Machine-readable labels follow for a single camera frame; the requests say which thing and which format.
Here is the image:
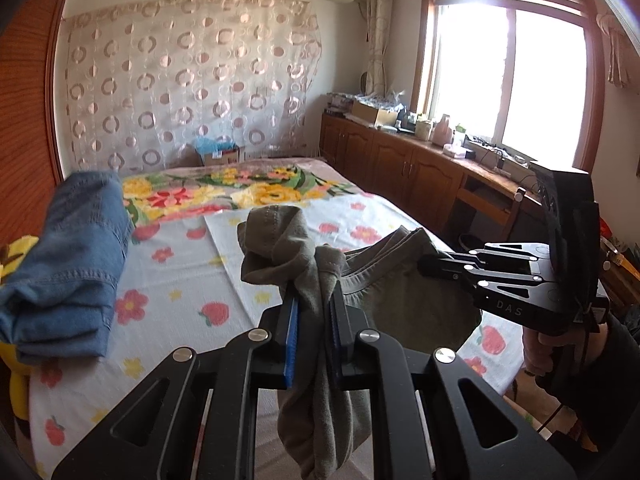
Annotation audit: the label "white flower print bed sheet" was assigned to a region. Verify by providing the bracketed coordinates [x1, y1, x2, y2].
[27, 192, 526, 480]

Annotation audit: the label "circle patterned wall cloth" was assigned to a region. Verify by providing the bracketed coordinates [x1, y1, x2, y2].
[62, 0, 322, 173]

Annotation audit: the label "cardboard box with blue cloth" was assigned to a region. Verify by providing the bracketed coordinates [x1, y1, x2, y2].
[195, 135, 246, 167]

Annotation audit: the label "grey pants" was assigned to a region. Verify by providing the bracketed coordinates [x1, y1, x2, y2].
[237, 205, 483, 480]

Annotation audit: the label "beige window curtain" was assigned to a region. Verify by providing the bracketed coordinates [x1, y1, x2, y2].
[597, 12, 640, 89]
[364, 0, 395, 98]

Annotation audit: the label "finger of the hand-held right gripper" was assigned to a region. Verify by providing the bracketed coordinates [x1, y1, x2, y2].
[419, 262, 549, 295]
[419, 241, 551, 273]

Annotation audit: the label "yellow plush toy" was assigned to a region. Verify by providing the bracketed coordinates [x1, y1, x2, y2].
[0, 235, 41, 421]

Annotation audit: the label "wooden panel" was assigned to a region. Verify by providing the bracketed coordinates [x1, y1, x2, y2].
[0, 0, 82, 256]

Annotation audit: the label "blue jeans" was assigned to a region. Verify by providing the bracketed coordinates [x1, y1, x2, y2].
[0, 171, 136, 361]

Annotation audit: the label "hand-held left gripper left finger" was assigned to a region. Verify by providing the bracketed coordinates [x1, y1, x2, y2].
[50, 290, 303, 480]

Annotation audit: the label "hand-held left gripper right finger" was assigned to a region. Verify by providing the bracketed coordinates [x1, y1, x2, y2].
[322, 280, 579, 480]

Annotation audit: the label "person's right hand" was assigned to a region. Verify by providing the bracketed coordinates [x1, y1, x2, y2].
[521, 327, 557, 383]

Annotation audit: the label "person's right forearm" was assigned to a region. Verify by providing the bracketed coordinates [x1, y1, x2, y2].
[570, 305, 640, 466]

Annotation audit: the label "wooden chair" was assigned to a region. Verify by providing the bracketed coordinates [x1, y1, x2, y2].
[455, 187, 529, 242]

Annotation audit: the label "pink bottle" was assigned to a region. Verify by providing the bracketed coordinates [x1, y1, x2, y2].
[430, 114, 454, 149]

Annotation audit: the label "wooden cabinet counter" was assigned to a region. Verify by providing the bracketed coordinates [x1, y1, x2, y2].
[319, 110, 640, 311]

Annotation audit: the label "open cardboard box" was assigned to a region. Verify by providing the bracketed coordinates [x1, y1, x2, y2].
[351, 99, 400, 127]

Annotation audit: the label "wooden framed window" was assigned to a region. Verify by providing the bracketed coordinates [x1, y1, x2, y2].
[420, 0, 606, 173]

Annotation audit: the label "pink floral blanket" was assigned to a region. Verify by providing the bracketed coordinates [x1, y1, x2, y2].
[117, 157, 361, 226]

